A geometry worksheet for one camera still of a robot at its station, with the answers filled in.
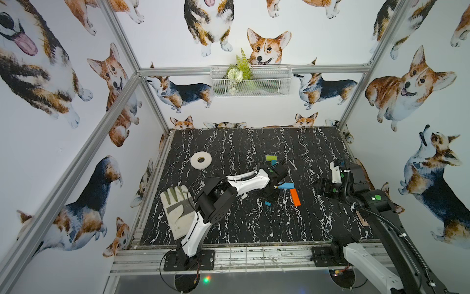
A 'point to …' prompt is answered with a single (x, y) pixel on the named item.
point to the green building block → (270, 158)
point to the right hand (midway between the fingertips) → (320, 183)
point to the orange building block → (295, 197)
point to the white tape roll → (201, 160)
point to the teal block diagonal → (267, 203)
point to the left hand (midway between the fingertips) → (274, 199)
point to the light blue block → (286, 185)
